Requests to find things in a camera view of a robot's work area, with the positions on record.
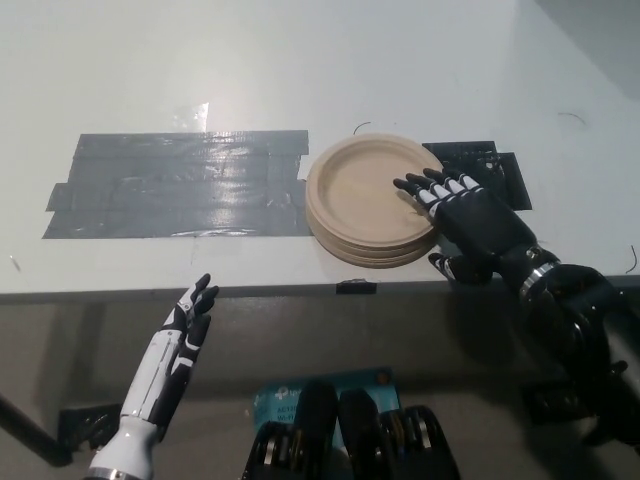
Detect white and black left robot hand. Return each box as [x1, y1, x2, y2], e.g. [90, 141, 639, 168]
[119, 272, 220, 444]

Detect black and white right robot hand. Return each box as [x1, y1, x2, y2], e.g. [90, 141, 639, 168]
[392, 168, 546, 287]

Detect stack of beige paper plates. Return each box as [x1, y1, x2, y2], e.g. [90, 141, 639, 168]
[304, 132, 446, 270]

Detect teal cardboard box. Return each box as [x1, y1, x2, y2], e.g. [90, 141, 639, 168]
[252, 368, 402, 451]

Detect black metal bar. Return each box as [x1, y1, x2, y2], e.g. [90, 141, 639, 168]
[0, 393, 74, 464]

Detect clear tape piece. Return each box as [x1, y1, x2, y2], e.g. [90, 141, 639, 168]
[172, 101, 211, 134]

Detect grey duct tape patch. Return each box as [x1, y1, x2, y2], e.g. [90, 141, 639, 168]
[42, 129, 311, 241]

